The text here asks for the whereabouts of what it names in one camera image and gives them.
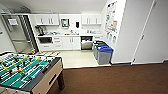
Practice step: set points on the white drawer unit wide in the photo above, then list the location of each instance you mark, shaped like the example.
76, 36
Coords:
57, 44

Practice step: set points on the green foosball gaming table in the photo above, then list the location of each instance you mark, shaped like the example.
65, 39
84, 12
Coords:
30, 71

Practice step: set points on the white room door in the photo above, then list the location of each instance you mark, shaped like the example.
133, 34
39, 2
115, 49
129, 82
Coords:
155, 31

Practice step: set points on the white two-door base cabinet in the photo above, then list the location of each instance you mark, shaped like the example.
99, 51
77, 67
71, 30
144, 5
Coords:
71, 43

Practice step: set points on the grey bin green lid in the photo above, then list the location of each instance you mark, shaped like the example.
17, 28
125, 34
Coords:
100, 44

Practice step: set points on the large colourful wall poster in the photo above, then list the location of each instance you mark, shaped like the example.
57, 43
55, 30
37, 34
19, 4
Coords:
111, 21

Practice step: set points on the stainless steel refrigerator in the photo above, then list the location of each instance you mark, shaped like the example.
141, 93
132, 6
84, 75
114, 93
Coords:
20, 35

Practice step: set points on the grey bin blue lid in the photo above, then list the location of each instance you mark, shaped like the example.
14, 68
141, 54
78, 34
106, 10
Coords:
105, 56

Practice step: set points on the white paper notice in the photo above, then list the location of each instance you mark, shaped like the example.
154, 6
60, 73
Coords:
12, 21

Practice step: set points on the black coffee machine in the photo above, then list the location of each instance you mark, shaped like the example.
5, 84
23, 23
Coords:
40, 30

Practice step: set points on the white drawer unit narrow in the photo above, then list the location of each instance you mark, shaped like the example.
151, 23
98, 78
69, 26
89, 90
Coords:
98, 37

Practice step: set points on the black built-in microwave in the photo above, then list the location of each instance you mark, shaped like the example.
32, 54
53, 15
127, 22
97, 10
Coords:
45, 40

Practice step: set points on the white wall cabinet wide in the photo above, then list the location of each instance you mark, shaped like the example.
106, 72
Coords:
91, 19

